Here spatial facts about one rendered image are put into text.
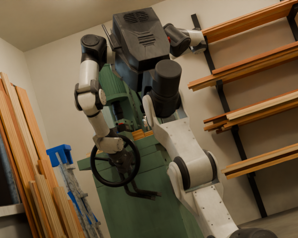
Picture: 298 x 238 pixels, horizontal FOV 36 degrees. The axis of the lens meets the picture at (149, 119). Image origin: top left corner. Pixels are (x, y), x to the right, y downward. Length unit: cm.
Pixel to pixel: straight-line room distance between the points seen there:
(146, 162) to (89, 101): 72
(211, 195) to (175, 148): 24
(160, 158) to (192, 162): 74
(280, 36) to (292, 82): 55
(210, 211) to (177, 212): 74
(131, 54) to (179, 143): 45
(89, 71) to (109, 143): 36
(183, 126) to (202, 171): 24
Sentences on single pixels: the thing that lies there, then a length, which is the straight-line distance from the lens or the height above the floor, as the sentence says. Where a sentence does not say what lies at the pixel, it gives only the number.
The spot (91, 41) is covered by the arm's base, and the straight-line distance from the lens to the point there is 218.
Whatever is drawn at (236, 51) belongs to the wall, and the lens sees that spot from 530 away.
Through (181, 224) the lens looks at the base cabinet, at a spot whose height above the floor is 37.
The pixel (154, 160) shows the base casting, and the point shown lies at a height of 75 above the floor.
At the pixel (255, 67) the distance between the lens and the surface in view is 484.
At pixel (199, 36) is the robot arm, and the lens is 252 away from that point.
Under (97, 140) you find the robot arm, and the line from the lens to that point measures 218.
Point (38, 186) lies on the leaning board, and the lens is 404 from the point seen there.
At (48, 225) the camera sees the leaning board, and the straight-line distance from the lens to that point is 400.
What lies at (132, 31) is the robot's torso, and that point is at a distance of 211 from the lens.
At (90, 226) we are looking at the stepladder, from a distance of 351.
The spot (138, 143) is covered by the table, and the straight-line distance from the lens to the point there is 263.
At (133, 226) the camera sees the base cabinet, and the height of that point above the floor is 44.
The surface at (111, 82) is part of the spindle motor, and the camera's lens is 281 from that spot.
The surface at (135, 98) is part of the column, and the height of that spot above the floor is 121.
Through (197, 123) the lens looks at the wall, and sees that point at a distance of 514.
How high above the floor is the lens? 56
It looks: 9 degrees up
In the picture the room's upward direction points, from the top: 18 degrees counter-clockwise
